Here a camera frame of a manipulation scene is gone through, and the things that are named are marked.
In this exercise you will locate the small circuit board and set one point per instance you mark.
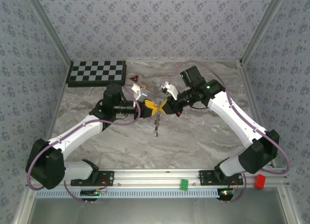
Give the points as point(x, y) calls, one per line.
point(225, 193)
point(89, 192)

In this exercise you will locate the aluminium frame post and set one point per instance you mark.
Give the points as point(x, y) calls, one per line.
point(48, 27)
point(264, 27)

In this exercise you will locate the small red block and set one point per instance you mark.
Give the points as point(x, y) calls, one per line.
point(260, 181)

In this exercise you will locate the aluminium side rail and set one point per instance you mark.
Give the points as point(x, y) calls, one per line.
point(252, 100)
point(59, 100)

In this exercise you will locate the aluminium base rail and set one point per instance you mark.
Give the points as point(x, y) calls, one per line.
point(150, 178)

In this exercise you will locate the red triangular tag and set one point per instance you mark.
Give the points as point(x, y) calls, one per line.
point(134, 79)

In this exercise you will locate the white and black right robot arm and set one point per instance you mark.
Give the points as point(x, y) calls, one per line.
point(232, 115)

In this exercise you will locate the small green block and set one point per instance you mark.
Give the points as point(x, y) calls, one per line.
point(184, 184)

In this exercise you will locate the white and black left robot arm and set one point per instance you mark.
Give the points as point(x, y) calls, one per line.
point(75, 134)

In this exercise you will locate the grey metal front panel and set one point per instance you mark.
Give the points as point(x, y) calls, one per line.
point(155, 212)

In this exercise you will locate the black and grey chessboard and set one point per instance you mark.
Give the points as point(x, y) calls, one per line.
point(97, 71)

